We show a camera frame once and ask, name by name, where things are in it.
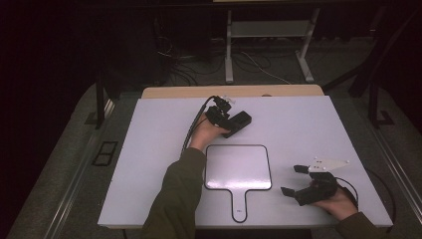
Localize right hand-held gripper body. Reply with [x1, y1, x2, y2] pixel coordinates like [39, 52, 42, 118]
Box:
[294, 157, 350, 207]

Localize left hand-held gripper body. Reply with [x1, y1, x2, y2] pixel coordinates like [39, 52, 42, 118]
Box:
[204, 95, 237, 129]

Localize black whiteboard eraser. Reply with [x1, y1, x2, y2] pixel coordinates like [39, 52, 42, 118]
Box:
[225, 110, 253, 137]

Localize small whiteboard with handle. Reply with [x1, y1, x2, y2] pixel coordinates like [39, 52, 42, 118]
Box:
[203, 143, 273, 224]

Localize person's left hand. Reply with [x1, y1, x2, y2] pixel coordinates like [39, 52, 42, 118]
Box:
[188, 114, 231, 153]

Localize person's right hand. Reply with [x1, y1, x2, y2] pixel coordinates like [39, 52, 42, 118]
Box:
[309, 178, 359, 222]

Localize white table board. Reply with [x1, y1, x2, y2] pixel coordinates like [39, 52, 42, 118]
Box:
[97, 95, 394, 230]

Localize wooden table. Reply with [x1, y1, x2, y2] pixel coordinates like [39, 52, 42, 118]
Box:
[141, 84, 325, 100]

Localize black metal stand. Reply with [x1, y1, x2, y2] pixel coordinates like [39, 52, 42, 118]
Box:
[367, 78, 396, 129]
[84, 71, 115, 130]

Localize white metal stand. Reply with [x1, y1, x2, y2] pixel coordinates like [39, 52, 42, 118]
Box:
[224, 8, 321, 85]

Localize left hand-held gripper cable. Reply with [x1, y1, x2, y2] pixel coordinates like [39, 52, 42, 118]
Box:
[180, 95, 217, 155]

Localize hand-held gripper cable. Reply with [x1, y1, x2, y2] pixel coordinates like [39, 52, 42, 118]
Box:
[334, 168, 397, 233]
[180, 95, 217, 155]

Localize right hand-held gripper cable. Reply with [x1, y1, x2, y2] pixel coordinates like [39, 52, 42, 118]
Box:
[334, 168, 397, 233]

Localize black floor cables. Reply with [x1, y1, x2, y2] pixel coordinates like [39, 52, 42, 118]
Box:
[153, 16, 230, 88]

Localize white floor cable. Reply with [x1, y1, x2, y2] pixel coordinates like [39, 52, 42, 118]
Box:
[239, 50, 293, 86]

